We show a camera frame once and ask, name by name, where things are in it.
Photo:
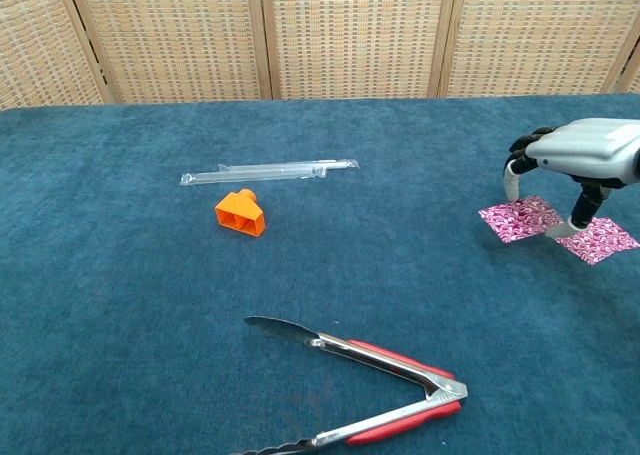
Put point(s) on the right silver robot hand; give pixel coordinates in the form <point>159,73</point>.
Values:
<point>590,147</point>

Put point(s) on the pink patterned playing card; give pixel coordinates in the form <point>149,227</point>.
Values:
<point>520,222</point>
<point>605,242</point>

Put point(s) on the woven bamboo screen panel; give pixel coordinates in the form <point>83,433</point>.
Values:
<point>35,40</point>
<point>355,35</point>
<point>540,35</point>
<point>175,35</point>
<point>634,77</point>

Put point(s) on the clear plastic wrapped stick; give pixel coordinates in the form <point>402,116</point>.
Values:
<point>240,176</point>
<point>345,164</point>

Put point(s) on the orange plastic block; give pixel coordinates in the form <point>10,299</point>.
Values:
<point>240,215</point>

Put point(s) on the teal carpet table mat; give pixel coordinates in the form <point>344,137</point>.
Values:
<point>150,300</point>

